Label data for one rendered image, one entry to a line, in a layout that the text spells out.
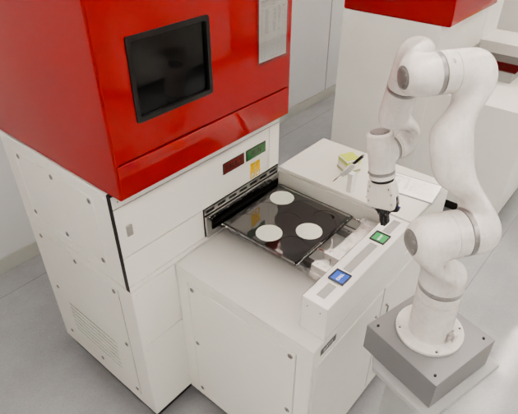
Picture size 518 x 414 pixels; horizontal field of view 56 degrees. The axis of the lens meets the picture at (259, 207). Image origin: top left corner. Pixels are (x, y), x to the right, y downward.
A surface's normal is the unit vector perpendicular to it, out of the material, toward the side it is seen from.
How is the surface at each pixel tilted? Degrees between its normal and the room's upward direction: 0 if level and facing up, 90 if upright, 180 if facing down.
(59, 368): 0
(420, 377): 90
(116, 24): 90
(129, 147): 90
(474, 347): 2
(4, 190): 90
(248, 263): 0
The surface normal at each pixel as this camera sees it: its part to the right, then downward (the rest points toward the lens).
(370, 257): 0.00, -0.82
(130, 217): 0.76, 0.37
